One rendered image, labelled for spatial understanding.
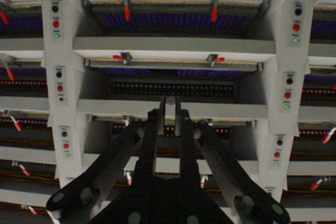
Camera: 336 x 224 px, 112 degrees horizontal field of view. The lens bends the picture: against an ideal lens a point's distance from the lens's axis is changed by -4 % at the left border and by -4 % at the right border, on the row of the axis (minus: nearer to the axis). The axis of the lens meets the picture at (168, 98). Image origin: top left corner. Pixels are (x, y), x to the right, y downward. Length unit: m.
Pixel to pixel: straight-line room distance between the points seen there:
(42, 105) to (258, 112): 0.70
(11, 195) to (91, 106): 0.54
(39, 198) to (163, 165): 0.52
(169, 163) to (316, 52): 0.57
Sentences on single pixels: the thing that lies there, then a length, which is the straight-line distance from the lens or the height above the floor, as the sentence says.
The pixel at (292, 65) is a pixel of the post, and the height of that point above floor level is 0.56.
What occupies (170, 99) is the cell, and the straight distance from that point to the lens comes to 0.21.
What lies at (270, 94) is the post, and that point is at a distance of 0.48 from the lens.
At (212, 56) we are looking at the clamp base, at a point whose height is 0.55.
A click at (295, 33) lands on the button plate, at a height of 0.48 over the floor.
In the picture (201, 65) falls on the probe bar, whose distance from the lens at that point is 0.43.
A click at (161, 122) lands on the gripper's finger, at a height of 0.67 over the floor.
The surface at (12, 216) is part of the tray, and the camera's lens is 1.16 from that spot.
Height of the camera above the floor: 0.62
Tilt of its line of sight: 8 degrees up
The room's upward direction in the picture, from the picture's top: 178 degrees counter-clockwise
